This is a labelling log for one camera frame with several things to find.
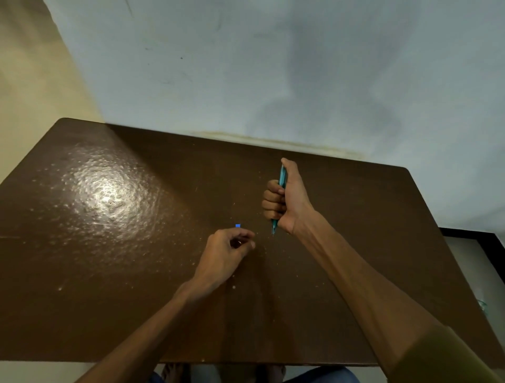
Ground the person's left hand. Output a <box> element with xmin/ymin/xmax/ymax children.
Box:
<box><xmin>191</xmin><ymin>228</ymin><xmax>256</xmax><ymax>293</ymax></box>

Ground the person's right hand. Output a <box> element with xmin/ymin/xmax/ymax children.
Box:
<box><xmin>262</xmin><ymin>158</ymin><xmax>319</xmax><ymax>238</ymax></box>

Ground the person's foot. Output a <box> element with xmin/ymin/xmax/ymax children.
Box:
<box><xmin>161</xmin><ymin>363</ymin><xmax>191</xmax><ymax>383</ymax></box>
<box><xmin>256</xmin><ymin>364</ymin><xmax>287</xmax><ymax>383</ymax></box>

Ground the olive green sleeve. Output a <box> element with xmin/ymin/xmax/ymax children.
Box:
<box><xmin>388</xmin><ymin>323</ymin><xmax>505</xmax><ymax>383</ymax></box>

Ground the person's left foot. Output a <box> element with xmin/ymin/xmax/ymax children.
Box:
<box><xmin>161</xmin><ymin>363</ymin><xmax>191</xmax><ymax>383</ymax></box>

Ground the person's right forearm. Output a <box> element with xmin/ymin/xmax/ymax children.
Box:
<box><xmin>294</xmin><ymin>211</ymin><xmax>446</xmax><ymax>377</ymax></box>

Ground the teal pen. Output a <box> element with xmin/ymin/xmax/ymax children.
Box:
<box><xmin>271</xmin><ymin>164</ymin><xmax>288</xmax><ymax>236</ymax></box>

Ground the person's right foot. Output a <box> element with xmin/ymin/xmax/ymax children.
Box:
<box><xmin>256</xmin><ymin>364</ymin><xmax>287</xmax><ymax>383</ymax></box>

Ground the person's left forearm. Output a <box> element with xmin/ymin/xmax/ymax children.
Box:
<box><xmin>74</xmin><ymin>279</ymin><xmax>215</xmax><ymax>383</ymax></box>

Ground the black framed panel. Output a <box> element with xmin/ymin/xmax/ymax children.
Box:
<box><xmin>439</xmin><ymin>227</ymin><xmax>505</xmax><ymax>285</ymax></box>

